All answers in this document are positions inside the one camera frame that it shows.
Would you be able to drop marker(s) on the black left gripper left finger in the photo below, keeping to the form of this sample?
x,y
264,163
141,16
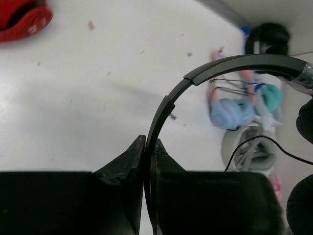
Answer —
x,y
119,200

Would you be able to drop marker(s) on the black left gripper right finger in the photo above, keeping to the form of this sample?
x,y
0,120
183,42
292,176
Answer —
x,y
211,203

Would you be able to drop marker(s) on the black wired headphones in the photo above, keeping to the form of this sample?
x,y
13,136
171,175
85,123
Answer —
x,y
295,72

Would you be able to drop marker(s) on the grey headphones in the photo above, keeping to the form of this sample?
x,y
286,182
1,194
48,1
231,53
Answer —
x,y
240,153

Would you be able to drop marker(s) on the pink blue cat-ear headphones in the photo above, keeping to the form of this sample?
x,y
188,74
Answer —
x,y
227,113

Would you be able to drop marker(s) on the teal and white headphones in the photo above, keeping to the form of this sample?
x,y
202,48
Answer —
x,y
269,99

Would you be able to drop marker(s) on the red and black headphones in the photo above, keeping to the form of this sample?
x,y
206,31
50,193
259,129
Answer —
x,y
20,19

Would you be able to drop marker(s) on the black headphones in corner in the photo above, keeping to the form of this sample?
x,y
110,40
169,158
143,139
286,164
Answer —
x,y
268,38

